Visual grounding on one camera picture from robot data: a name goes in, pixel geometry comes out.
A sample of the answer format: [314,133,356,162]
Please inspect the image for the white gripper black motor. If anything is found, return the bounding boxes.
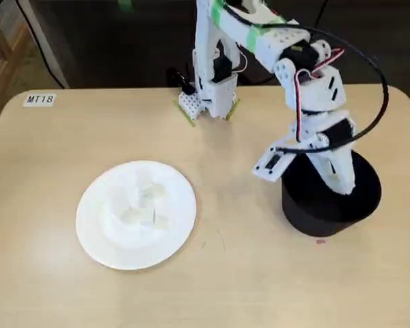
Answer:
[288,109,358,196]

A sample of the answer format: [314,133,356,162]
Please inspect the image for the white block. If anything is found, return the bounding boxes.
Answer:
[139,207,157,227]
[155,214,172,230]
[129,187,145,208]
[154,197,172,215]
[121,207,141,223]
[136,173,154,189]

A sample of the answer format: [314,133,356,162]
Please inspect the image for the black pot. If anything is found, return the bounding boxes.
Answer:
[280,150,383,238]

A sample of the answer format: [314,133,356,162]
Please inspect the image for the white paper plate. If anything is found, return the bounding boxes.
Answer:
[74,160,197,271]

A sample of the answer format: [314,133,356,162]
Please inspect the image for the green tape strip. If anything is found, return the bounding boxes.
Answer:
[172,98,196,128]
[225,98,242,121]

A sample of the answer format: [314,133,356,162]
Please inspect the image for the green tape band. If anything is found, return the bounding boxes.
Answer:
[246,26,267,52]
[210,0,228,27]

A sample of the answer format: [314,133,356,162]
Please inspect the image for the black table clamp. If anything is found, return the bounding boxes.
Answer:
[166,67,196,97]

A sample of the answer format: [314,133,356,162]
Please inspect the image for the white MT18 label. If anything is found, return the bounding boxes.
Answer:
[23,94,57,107]

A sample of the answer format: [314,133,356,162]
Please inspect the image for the gray metal pole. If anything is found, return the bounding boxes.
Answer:
[18,0,70,90]

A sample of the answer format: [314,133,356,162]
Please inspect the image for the wooden shelf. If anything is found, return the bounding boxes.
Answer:
[0,13,33,141]

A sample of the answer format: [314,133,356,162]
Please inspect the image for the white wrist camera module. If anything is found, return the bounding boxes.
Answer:
[251,138,297,182]

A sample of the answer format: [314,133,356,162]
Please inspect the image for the red servo wire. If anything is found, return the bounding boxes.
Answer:
[293,47,346,141]

